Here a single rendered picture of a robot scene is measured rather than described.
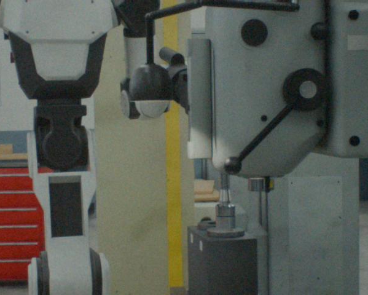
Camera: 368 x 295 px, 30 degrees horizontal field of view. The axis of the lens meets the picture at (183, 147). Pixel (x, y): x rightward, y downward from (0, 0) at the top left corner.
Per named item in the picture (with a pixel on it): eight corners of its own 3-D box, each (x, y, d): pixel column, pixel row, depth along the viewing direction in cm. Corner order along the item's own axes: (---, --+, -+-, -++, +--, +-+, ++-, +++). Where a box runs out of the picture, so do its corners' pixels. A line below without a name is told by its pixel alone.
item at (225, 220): (217, 227, 167) (216, 207, 167) (236, 227, 166) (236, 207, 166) (214, 231, 162) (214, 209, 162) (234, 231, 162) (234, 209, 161)
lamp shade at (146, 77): (121, 101, 115) (121, 64, 115) (160, 101, 119) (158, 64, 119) (141, 100, 109) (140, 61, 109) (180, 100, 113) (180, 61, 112)
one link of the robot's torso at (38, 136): (34, 167, 191) (32, 124, 190) (83, 165, 194) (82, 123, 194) (36, 171, 179) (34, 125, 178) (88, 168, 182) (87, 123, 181)
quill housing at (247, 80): (220, 180, 113) (216, -17, 111) (203, 169, 133) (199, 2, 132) (333, 176, 115) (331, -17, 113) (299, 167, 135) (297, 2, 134)
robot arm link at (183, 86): (179, 124, 154) (162, 111, 165) (219, 118, 157) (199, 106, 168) (176, 69, 150) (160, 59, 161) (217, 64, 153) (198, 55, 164)
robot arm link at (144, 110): (143, 107, 179) (129, 130, 196) (180, 102, 182) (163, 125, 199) (134, 69, 181) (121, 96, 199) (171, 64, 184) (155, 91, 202)
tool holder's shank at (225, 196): (219, 203, 166) (218, 157, 165) (232, 203, 165) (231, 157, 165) (217, 205, 163) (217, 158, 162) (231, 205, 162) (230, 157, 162)
